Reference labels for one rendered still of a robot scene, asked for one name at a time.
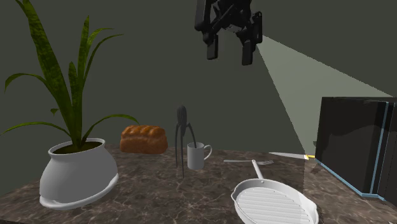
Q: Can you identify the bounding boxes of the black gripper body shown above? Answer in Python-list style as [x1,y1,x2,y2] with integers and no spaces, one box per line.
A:
[208,0,253,34]

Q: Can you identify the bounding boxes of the white mug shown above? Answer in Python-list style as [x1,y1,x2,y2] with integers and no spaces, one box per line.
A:
[186,142,213,171]

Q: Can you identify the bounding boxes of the knife with yellow handle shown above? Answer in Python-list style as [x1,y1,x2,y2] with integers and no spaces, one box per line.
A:
[268,151,316,161]

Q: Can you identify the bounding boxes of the green plant in white pot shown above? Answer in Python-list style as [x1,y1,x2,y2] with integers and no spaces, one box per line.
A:
[0,0,141,211]

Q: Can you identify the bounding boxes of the black robot stand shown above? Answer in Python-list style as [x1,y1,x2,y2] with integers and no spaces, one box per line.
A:
[312,96,397,207]

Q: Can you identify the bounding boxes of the white grill pan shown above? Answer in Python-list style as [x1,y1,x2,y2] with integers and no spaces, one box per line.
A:
[230,159,319,224]

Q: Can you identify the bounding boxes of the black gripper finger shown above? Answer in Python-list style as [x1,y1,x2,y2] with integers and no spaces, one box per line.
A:
[194,0,219,60]
[236,11,264,66]

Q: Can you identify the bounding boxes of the brown bread loaf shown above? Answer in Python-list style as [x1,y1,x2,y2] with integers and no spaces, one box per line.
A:
[120,125,169,155]

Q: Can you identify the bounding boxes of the silver fork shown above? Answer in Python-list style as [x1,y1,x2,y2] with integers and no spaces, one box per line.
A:
[223,159,275,166]

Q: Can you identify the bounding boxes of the dark tripod citrus juicer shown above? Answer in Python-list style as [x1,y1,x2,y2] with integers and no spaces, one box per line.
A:
[174,105,197,179]

